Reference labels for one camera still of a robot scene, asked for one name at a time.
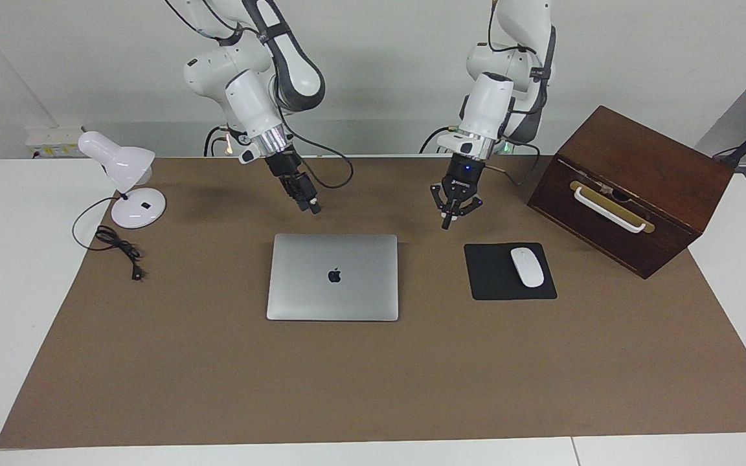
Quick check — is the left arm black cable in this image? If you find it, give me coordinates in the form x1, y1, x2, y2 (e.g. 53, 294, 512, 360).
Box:
420, 0, 545, 188

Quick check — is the brass plate on box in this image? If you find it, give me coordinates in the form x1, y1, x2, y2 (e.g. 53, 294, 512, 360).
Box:
569, 181, 656, 234

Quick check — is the white computer mouse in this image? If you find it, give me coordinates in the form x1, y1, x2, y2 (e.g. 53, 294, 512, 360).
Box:
510, 247, 545, 288

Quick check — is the brown table mat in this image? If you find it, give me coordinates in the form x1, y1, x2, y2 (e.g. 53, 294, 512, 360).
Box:
0, 155, 746, 449

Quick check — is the white power strip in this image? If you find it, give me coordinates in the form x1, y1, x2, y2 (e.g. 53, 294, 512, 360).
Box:
25, 126, 84, 159

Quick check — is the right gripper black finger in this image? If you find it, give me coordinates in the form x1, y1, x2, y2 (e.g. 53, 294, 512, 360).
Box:
284, 176, 312, 213
295, 172, 322, 215

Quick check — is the white box handle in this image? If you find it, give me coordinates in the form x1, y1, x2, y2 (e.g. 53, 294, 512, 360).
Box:
574, 186, 647, 234

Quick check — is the silver laptop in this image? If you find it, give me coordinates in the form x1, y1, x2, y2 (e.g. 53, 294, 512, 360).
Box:
266, 234, 400, 322

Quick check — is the dark wooden box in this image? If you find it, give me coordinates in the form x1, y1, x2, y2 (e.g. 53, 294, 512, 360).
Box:
527, 105, 735, 280

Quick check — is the black lamp power cable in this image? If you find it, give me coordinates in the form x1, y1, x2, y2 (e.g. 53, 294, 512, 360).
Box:
72, 196, 146, 282

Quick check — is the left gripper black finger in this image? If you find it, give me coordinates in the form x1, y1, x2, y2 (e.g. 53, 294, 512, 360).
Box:
453, 193, 485, 225
430, 184, 455, 231

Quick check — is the black mouse pad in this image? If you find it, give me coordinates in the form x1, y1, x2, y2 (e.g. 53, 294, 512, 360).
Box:
464, 243, 558, 301

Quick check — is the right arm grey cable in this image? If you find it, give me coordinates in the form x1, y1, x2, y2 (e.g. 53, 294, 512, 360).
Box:
273, 104, 354, 190

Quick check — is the white desk lamp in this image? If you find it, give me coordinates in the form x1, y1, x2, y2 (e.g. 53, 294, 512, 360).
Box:
77, 131, 167, 230

